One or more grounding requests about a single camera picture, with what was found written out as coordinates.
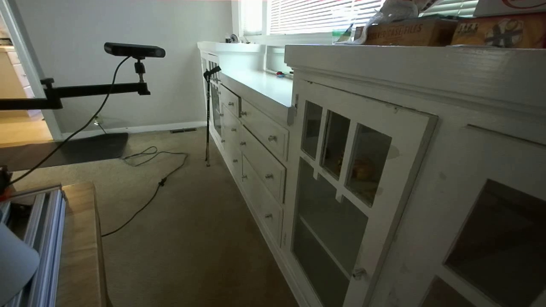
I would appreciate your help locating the white terry towel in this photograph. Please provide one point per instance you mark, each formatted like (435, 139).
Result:
(398, 11)

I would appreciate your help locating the round metal knob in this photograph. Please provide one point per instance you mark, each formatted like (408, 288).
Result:
(266, 216)
(266, 177)
(359, 274)
(271, 139)

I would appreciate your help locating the white cabinet drawer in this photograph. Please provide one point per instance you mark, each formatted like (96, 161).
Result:
(258, 199)
(256, 163)
(258, 126)

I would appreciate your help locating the low white drawer cabinet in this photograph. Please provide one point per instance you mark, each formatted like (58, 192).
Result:
(256, 86)

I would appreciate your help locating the orange object inside cabinet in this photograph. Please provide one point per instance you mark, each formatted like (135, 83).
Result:
(365, 172)

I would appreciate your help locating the white glass cabinet door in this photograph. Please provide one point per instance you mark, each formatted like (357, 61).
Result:
(410, 172)
(488, 160)

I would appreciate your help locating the white window blind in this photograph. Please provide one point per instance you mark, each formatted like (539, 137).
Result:
(307, 18)

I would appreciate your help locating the small green object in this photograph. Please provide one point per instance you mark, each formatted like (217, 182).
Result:
(347, 33)

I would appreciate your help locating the brown rectangular box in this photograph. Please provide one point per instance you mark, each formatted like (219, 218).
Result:
(410, 35)

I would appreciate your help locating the tall white glass-door cabinet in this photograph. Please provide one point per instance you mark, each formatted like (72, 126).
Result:
(454, 74)

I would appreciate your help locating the wooden table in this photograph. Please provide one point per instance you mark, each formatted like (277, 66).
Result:
(82, 245)

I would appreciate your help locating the tan printed game box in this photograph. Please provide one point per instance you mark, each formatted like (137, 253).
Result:
(500, 32)

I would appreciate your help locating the red black clamp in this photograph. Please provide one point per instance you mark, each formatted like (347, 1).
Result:
(4, 185)

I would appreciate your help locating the grey rounded object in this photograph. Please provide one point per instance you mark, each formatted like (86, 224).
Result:
(14, 262)

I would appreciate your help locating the black stereo camera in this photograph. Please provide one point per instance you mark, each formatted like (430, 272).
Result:
(135, 51)

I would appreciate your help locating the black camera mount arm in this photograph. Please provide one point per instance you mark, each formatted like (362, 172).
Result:
(86, 90)

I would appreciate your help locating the aluminium profile frame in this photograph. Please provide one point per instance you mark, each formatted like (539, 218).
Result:
(51, 240)

